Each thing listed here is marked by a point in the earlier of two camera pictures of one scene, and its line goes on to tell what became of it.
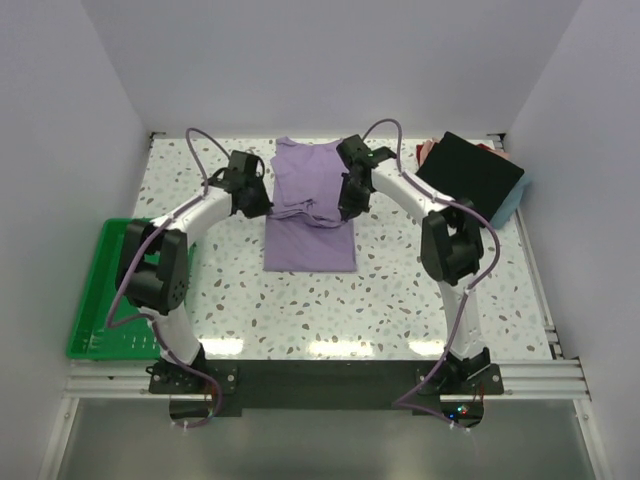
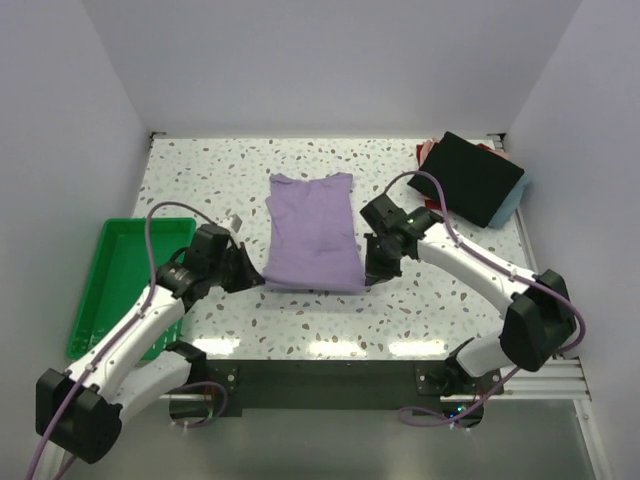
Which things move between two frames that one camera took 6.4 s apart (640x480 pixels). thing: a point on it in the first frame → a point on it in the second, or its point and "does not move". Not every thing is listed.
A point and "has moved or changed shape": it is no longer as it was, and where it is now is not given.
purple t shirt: (305, 231) has moved or changed shape
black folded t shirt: (468, 173) does not move
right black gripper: (350, 208) → (375, 271)
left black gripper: (264, 207) → (249, 277)
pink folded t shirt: (426, 146) does not move
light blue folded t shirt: (510, 204) does not move
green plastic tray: (106, 325) does not move
